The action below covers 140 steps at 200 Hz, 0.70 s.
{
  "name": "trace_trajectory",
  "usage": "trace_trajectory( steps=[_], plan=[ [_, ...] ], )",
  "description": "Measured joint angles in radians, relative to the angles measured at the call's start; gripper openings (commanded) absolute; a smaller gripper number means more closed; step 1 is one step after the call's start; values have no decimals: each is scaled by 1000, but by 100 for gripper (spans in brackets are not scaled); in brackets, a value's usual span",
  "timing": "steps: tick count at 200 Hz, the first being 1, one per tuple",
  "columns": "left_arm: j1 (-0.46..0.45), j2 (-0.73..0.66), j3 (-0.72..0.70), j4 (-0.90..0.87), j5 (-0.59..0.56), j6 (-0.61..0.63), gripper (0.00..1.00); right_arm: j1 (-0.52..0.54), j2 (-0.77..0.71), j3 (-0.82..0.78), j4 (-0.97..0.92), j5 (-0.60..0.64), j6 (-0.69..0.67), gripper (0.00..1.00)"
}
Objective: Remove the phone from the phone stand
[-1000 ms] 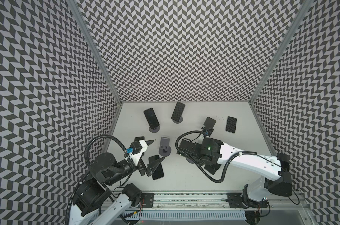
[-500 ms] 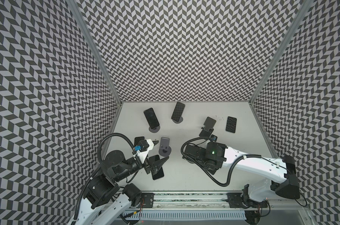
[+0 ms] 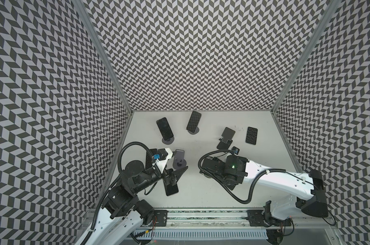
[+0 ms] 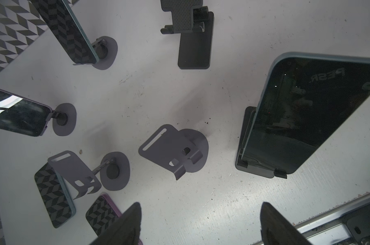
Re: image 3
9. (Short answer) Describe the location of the purple-edged phone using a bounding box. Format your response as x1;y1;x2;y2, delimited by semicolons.
156;117;174;141

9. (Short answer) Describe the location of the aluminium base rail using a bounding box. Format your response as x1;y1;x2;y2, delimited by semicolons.
83;207;336;230

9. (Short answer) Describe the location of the grey round stand far-left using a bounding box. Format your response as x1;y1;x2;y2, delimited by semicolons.
162;137;175;145

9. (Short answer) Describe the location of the grey round stand near left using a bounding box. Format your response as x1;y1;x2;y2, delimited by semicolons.
173;149;187;170

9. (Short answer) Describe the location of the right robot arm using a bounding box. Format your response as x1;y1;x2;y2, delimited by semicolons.
198;149;333;227

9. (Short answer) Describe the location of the aluminium corner post right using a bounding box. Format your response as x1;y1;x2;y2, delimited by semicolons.
271;0;341;115

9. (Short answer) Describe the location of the aluminium corner post left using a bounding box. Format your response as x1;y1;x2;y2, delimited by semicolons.
71;0;133;114

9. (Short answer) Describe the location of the aluminium corner post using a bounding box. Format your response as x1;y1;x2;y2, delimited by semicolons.
271;0;341;115
71;0;133;114

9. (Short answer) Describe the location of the black flat stand back right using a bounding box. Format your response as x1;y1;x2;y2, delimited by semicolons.
217;127;236;150

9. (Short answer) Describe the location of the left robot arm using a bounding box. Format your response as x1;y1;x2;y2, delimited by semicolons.
76;141;188;245

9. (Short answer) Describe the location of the teal-edged phone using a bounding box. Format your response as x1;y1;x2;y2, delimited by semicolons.
145;149;157;169
186;111;202;132

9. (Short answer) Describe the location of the white vent strip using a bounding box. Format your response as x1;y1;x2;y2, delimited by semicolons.
139;229;268;241

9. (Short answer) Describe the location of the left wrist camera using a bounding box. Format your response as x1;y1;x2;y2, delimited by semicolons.
153;148;173;162

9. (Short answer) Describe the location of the grey round stand middle back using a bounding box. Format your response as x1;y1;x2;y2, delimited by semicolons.
188;127;200;135

